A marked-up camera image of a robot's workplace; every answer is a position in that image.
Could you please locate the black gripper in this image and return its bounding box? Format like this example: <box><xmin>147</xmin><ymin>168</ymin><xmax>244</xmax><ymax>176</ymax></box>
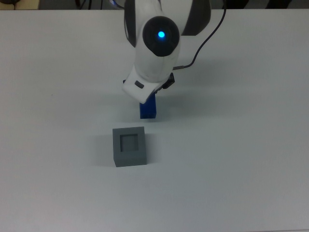
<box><xmin>154</xmin><ymin>72</ymin><xmax>175</xmax><ymax>94</ymax></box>

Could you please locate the blue block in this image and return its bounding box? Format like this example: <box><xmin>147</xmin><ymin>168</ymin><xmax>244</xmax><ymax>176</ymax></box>
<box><xmin>139</xmin><ymin>95</ymin><xmax>158</xmax><ymax>120</ymax></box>

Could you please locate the grey hollow cuboid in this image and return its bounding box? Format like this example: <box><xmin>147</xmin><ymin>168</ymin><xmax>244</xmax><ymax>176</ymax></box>
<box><xmin>112</xmin><ymin>126</ymin><xmax>148</xmax><ymax>168</ymax></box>

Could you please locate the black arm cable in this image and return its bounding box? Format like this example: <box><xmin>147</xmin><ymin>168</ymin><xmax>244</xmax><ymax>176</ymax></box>
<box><xmin>172</xmin><ymin>0</ymin><xmax>228</xmax><ymax>71</ymax></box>

